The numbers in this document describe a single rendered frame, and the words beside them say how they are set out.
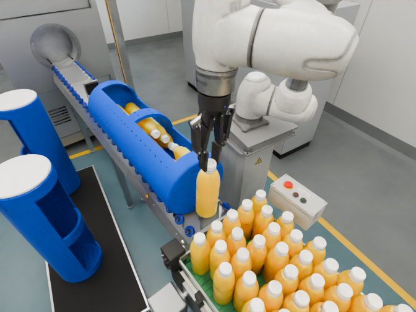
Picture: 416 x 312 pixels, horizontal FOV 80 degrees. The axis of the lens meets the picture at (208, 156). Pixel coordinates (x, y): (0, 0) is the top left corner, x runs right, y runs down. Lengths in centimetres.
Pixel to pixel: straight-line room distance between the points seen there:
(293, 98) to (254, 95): 19
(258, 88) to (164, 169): 61
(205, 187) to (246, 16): 45
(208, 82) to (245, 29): 12
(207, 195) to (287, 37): 48
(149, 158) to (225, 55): 65
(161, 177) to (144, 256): 124
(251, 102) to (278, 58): 85
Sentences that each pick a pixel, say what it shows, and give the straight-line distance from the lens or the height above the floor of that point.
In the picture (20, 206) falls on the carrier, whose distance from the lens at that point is 140.
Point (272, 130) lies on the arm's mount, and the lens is 141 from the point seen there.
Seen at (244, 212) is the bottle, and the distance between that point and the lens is 97.
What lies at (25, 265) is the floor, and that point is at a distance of 247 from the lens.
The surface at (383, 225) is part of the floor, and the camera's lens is 268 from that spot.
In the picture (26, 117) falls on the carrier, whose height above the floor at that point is 95.
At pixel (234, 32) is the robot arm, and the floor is 174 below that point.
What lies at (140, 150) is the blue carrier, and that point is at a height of 118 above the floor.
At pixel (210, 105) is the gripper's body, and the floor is 159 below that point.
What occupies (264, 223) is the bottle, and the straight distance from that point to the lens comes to 98.
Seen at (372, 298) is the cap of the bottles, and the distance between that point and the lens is 92.
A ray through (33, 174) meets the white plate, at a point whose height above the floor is 104.
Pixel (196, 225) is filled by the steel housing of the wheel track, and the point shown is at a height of 93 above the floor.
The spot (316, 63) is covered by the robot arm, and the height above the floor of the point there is 171.
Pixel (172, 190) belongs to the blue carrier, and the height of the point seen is 116.
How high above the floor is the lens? 187
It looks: 42 degrees down
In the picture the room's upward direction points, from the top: straight up
